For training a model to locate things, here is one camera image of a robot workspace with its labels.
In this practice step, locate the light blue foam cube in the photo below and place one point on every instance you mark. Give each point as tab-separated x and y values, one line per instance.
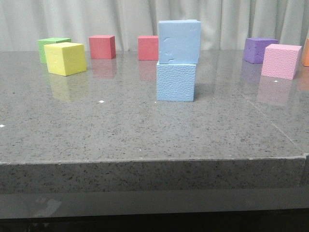
175	82

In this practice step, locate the red foam cube centre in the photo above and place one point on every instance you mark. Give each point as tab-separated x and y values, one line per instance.
148	47

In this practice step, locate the red foam cube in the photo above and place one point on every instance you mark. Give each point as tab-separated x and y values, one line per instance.
148	47
102	46

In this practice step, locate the red foam cube left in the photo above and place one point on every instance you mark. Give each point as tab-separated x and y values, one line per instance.
102	46

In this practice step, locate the yellow foam cube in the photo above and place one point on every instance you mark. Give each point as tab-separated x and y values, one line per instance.
65	58

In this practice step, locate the grey curtain backdrop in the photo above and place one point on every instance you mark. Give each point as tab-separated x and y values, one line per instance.
225	23

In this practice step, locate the purple foam cube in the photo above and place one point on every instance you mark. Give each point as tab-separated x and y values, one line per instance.
254	49

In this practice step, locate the pink foam cube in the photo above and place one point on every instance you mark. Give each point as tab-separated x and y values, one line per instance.
281	61

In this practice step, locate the orange foam cube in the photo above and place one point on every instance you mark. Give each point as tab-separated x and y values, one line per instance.
305	54

